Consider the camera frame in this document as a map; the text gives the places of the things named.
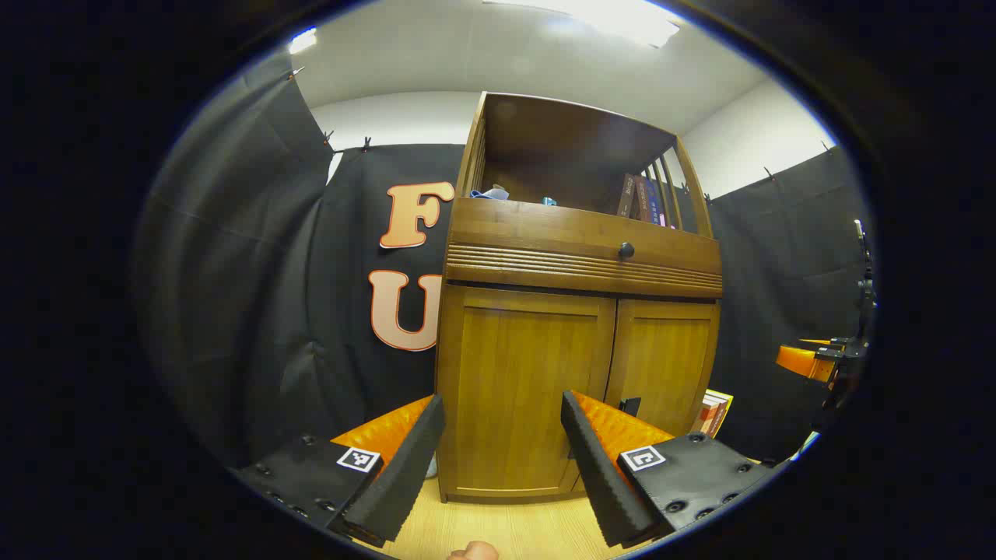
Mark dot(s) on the red and yellow book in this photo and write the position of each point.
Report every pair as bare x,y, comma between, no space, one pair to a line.
712,414

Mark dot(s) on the wooden double-door shoe cabinet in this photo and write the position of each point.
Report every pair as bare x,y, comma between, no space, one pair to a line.
576,233

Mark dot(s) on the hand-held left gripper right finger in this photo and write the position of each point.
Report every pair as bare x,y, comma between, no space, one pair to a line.
599,474

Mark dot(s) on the large ceiling light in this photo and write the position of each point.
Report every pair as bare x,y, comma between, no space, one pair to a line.
615,17

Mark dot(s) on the brown book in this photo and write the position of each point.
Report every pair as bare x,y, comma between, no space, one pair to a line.
626,194

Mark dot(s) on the light blue cloth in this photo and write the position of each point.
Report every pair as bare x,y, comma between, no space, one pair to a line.
490,193

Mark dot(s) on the small ceiling light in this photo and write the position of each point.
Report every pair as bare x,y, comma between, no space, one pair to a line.
303,39

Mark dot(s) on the black round drawer knob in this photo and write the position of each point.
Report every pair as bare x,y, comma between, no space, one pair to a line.
626,250

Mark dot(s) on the small white object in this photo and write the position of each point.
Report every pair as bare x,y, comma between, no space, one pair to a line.
432,467

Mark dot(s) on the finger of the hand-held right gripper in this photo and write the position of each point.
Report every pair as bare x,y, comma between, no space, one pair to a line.
801,360

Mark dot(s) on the blue book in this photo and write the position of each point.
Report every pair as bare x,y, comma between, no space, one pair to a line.
654,204

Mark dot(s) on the wooden shoe cabinet door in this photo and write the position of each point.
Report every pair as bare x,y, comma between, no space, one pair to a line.
506,373
661,358

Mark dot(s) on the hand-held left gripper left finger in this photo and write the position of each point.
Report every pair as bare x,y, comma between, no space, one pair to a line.
405,474

